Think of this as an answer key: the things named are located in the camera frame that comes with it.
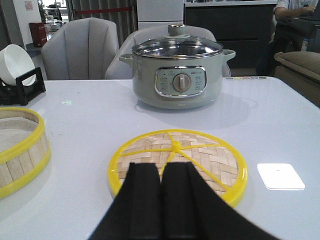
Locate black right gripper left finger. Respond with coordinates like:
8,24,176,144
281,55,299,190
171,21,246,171
90,163,161,240

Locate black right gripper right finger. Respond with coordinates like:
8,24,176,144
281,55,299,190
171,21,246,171
161,162,275,240

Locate woven bamboo steamer lid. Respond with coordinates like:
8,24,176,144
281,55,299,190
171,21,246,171
107,129,248,207

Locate bamboo steamer tray yellow rims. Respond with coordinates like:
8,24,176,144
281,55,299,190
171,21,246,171
0,107,51,199

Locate grey-green electric cooking pot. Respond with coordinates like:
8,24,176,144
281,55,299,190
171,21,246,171
118,48,237,110

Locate glass pot lid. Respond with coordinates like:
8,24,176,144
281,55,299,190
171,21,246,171
131,24,223,60

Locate black bowl rack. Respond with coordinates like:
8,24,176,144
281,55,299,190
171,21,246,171
0,67,46,106

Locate grey armchair left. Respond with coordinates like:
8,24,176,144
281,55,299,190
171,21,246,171
41,17,119,80

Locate beige sofa cushion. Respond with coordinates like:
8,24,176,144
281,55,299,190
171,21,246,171
274,51,320,107

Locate dark cabinet counter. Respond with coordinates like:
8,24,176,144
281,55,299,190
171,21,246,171
184,0,277,69

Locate white bowl rightmost in rack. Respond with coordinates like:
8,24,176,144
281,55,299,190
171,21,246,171
0,44,35,86

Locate red box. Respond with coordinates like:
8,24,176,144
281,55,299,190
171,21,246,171
29,21,48,48

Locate seated person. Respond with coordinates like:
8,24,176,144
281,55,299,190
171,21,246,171
255,0,318,76

